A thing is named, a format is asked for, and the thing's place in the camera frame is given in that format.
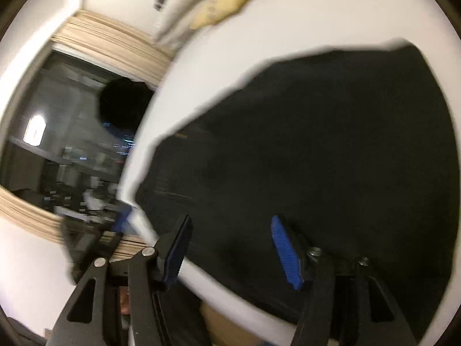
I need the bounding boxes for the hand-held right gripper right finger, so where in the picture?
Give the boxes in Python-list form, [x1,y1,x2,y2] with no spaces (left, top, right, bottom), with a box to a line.
[271,215,418,346]

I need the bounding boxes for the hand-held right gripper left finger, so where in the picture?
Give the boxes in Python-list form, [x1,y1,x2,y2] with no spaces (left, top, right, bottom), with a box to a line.
[47,214,193,346]

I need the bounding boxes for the black pants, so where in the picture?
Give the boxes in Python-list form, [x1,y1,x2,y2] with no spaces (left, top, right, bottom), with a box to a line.
[135,45,460,343]

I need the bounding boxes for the white bed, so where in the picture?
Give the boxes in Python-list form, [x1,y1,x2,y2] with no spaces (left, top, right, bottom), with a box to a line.
[117,0,451,343]

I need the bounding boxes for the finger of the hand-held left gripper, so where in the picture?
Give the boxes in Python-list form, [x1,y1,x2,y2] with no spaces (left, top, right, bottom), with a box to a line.
[112,204,134,233]

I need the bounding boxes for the yellow cushion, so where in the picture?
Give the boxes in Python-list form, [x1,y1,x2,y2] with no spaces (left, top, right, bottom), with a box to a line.
[189,0,269,29]

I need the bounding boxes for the folded beige duvet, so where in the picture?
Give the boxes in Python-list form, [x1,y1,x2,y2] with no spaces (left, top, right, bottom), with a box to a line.
[155,0,245,51]

